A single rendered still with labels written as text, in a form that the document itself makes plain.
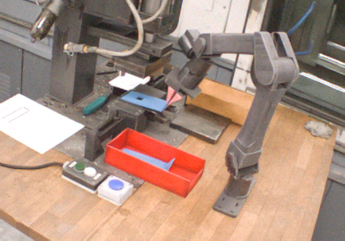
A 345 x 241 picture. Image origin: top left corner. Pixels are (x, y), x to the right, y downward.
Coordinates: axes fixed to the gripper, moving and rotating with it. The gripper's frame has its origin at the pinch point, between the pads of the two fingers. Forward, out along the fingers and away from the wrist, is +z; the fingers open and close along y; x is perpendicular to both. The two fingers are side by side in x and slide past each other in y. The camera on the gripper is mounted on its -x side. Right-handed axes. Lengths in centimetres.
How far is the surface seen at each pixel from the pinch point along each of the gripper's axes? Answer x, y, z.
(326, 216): -57, -84, 24
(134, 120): 8.4, 3.7, 7.3
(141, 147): 12.8, -3.4, 9.1
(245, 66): -58, -9, -1
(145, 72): 8.3, 9.4, -7.8
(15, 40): -66, 100, 81
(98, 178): 34.8, -1.9, 8.7
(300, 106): -55, -37, -7
